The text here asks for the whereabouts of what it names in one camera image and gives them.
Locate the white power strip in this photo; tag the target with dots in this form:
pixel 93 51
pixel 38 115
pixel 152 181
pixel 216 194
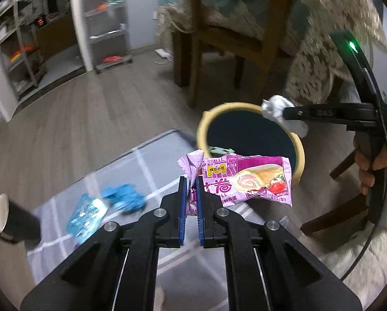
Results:
pixel 163 55

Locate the pink snack wrapper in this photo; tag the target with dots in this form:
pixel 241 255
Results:
pixel 245 175

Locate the blue bin with yellow rim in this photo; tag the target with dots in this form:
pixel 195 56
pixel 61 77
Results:
pixel 245 129

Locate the blue crumpled wrapper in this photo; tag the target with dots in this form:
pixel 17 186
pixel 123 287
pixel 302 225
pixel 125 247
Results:
pixel 125 197

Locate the black paper cup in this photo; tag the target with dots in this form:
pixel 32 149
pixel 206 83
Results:
pixel 15 220

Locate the wooden table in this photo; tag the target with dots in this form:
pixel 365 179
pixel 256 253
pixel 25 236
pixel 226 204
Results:
pixel 182 58

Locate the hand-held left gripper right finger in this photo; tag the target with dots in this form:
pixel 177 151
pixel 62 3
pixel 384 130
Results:
pixel 200 210

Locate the dark wooden chair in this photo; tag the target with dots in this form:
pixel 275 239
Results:
pixel 335 220

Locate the wooden cabinet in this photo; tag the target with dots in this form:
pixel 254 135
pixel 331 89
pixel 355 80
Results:
pixel 57 35

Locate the white shelf cart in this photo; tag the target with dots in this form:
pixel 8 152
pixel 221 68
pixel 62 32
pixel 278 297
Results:
pixel 106 22

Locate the person's right hand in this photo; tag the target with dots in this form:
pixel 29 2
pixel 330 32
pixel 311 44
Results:
pixel 363 175

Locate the metal shelf rack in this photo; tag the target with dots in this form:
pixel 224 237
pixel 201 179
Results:
pixel 22 48

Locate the white fluffy cloth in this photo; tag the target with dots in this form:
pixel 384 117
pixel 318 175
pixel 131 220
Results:
pixel 374 272

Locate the light blue packet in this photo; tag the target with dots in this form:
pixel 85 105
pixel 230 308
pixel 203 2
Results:
pixel 86 217

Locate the white tissue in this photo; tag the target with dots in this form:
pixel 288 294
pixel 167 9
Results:
pixel 274 107

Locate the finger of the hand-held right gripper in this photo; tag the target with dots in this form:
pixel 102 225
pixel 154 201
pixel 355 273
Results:
pixel 326 113

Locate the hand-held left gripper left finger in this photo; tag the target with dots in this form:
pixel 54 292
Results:
pixel 182 210

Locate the grey checked mat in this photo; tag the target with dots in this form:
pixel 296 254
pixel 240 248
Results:
pixel 141 168

